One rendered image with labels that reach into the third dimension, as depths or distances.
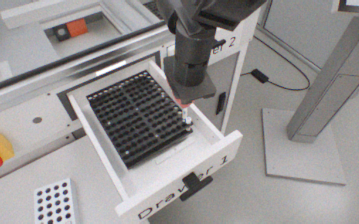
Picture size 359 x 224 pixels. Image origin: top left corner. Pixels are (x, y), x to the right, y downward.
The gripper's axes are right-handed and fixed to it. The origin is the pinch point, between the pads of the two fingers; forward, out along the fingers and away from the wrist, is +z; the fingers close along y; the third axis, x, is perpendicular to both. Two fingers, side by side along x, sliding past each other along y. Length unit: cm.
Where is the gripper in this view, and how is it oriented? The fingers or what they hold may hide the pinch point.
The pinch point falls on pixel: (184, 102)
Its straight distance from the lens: 50.2
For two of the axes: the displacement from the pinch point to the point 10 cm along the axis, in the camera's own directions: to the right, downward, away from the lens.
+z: -0.7, 5.2, 8.5
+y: 3.6, 8.1, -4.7
